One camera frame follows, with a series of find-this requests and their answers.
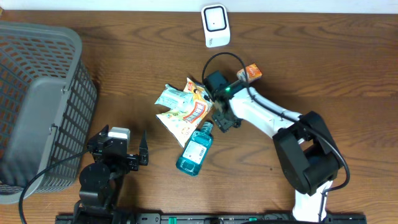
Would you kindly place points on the green wet wipes pack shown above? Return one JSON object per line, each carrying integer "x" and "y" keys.
{"x": 175, "y": 99}

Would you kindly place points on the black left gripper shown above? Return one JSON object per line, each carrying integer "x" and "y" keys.
{"x": 132, "y": 162}

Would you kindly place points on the yellow snack bag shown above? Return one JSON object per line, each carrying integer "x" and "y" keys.
{"x": 182, "y": 124}

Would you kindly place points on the small orange carton box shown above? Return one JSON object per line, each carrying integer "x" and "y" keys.
{"x": 250, "y": 74}

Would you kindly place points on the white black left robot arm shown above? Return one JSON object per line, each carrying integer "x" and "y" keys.
{"x": 102, "y": 180}

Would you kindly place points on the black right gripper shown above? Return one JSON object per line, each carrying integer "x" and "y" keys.
{"x": 223, "y": 124}

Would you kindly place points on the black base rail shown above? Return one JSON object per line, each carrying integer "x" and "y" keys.
{"x": 277, "y": 218}

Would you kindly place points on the white barcode scanner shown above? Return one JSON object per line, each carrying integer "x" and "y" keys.
{"x": 215, "y": 25}

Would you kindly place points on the blue mouthwash bottle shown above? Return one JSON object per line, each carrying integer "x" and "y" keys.
{"x": 194, "y": 153}

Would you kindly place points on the grey plastic shopping basket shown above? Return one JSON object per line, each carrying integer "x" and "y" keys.
{"x": 47, "y": 104}

